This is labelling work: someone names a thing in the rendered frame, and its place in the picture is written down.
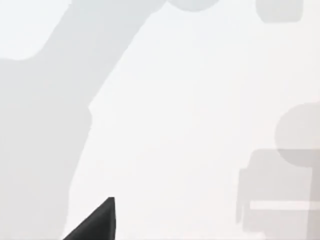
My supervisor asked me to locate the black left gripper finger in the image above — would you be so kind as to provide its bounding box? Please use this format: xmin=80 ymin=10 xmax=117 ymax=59
xmin=61 ymin=196 xmax=117 ymax=240

